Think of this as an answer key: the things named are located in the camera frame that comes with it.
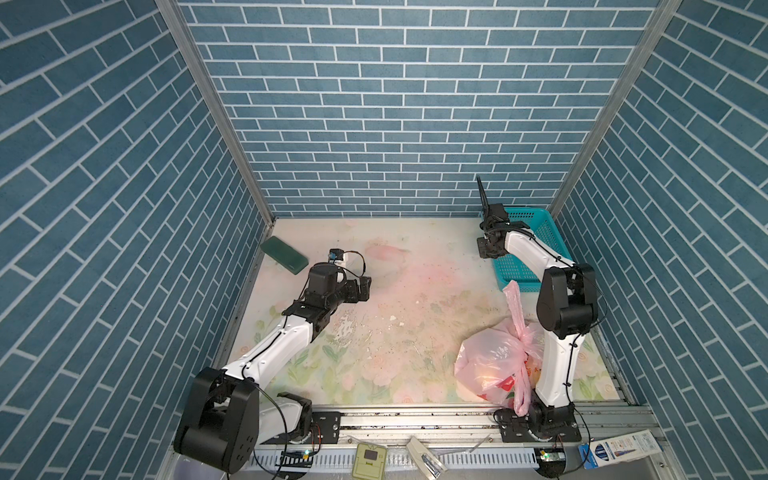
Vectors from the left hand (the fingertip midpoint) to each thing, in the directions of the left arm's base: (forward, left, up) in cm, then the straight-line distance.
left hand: (358, 278), depth 86 cm
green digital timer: (-43, -4, -12) cm, 45 cm away
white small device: (-43, -17, -11) cm, 48 cm away
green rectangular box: (+20, +30, -14) cm, 38 cm away
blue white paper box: (-42, -64, -12) cm, 77 cm away
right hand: (+16, -44, -4) cm, 47 cm away
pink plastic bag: (-24, -38, -5) cm, 45 cm away
